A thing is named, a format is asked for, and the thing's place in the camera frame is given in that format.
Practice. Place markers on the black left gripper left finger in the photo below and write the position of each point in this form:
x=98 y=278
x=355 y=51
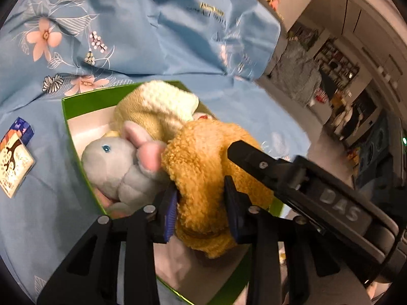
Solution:
x=89 y=273

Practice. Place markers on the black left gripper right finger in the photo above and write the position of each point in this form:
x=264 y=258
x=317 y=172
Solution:
x=288 y=263

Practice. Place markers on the grey blue plush bunny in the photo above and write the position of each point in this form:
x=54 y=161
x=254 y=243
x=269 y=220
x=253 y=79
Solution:
x=126 y=170

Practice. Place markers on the yellow white knitted towel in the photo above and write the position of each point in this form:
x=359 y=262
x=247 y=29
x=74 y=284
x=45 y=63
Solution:
x=159 y=107

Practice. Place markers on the green cardboard box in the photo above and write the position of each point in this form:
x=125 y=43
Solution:
x=185 y=276

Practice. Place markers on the light blue floral cloth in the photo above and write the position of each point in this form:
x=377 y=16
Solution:
x=216 y=48

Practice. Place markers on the small printed card pack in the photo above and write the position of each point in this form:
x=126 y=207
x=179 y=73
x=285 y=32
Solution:
x=16 y=160

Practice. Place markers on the golden brown plush toy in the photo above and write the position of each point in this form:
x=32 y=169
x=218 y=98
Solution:
x=196 y=161

